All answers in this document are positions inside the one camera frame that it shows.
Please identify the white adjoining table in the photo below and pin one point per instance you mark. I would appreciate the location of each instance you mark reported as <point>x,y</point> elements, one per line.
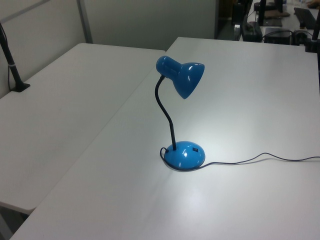
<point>57,105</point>

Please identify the black table clamp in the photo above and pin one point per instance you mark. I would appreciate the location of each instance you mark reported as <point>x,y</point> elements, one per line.
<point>315,32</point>

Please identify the blue gooseneck desk lamp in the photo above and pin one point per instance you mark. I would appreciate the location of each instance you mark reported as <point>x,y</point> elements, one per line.
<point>182,155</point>

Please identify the brown cloth bundle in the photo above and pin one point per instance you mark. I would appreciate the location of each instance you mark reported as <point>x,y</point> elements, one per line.
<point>276,14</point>

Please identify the black pole with flat clamp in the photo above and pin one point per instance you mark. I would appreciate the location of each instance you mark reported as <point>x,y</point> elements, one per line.
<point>13,71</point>

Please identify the black monitor stand post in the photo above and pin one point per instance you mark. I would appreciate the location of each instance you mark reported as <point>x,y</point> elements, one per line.
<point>262,11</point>

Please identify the black box device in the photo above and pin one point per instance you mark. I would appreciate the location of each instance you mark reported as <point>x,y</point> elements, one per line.
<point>277,37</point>

